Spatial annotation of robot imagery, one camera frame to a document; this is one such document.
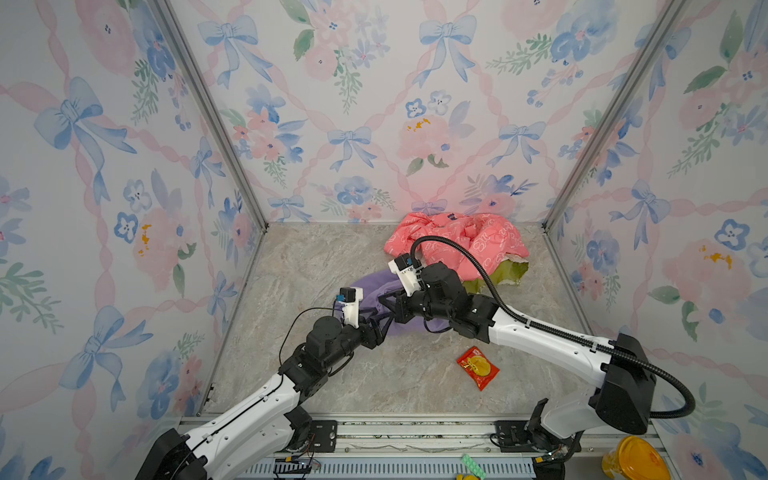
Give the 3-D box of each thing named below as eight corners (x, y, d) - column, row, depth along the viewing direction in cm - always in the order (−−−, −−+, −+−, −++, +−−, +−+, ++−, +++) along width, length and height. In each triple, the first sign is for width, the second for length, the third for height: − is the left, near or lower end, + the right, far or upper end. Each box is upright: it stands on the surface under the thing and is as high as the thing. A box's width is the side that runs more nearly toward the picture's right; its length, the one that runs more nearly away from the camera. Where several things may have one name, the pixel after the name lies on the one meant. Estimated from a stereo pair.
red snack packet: (480, 391, 83) (482, 389, 81) (456, 360, 89) (457, 357, 87) (500, 375, 86) (502, 373, 84) (475, 346, 91) (477, 343, 90)
